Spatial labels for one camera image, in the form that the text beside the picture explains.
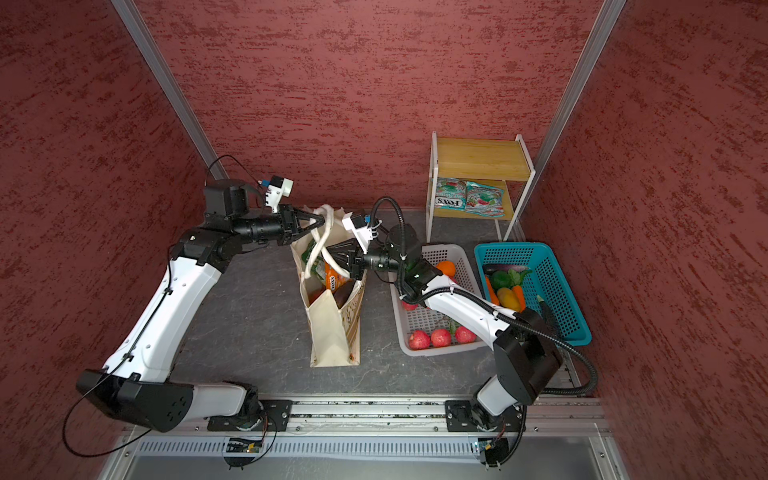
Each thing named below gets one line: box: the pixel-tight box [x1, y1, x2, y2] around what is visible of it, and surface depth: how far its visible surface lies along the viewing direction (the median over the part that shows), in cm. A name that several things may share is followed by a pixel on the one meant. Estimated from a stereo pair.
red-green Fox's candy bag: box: [466, 181, 506, 217], surface depth 99 cm
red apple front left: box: [409, 330, 431, 350], surface depth 83 cm
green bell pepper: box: [492, 270, 511, 289], surface depth 99 cm
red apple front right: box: [455, 326, 477, 344], surface depth 85 cm
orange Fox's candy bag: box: [324, 261, 353, 293], surface depth 85 cm
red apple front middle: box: [431, 328, 451, 347], surface depth 84 cm
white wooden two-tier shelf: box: [426, 131, 536, 243], surface depth 99 cm
